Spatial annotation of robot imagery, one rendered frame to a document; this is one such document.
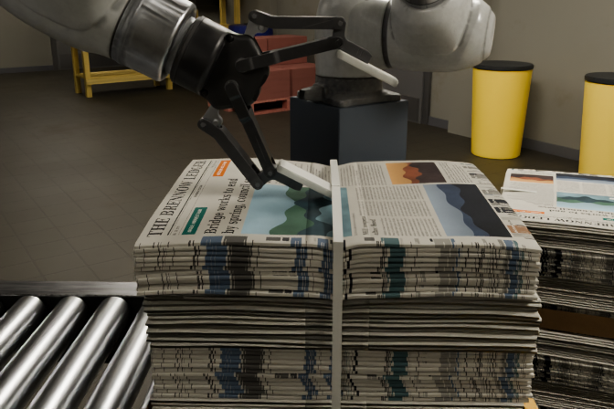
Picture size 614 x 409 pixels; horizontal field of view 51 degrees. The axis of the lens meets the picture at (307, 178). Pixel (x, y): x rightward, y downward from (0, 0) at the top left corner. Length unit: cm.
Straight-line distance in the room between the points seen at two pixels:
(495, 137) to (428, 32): 375
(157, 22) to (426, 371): 43
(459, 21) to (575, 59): 390
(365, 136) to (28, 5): 93
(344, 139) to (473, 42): 34
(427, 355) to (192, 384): 23
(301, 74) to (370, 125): 548
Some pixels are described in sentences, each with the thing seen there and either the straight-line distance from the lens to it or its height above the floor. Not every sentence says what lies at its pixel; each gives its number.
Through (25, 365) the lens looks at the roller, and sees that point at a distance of 91.
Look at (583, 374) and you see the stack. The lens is 144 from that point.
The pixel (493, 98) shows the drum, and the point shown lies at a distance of 499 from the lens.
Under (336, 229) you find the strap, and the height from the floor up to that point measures 103.
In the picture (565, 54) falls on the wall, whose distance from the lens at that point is 528.
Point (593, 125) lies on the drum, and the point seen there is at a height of 40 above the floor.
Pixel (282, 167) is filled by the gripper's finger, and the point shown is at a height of 107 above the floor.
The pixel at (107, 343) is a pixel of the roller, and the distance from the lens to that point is 95.
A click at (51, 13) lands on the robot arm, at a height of 123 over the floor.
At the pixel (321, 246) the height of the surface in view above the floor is 103.
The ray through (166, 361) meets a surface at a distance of 67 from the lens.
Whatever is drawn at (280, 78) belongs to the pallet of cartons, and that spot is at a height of 35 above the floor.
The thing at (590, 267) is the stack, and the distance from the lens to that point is 134.
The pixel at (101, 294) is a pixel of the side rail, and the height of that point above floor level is 80.
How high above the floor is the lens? 125
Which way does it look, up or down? 17 degrees down
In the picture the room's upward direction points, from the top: straight up
